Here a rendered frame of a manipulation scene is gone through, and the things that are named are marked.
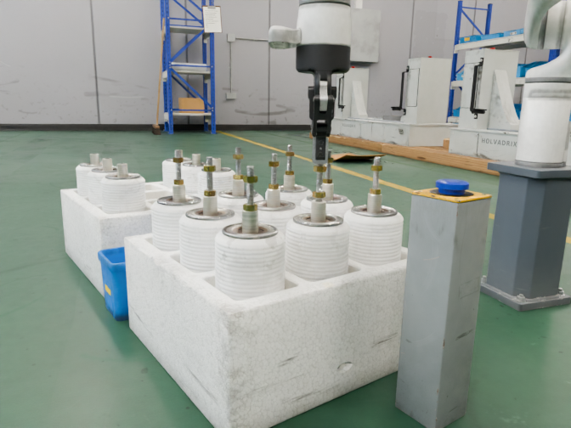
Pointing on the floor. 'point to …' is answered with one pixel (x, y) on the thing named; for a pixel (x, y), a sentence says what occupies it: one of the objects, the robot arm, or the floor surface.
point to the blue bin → (115, 281)
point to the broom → (159, 87)
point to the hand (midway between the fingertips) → (319, 149)
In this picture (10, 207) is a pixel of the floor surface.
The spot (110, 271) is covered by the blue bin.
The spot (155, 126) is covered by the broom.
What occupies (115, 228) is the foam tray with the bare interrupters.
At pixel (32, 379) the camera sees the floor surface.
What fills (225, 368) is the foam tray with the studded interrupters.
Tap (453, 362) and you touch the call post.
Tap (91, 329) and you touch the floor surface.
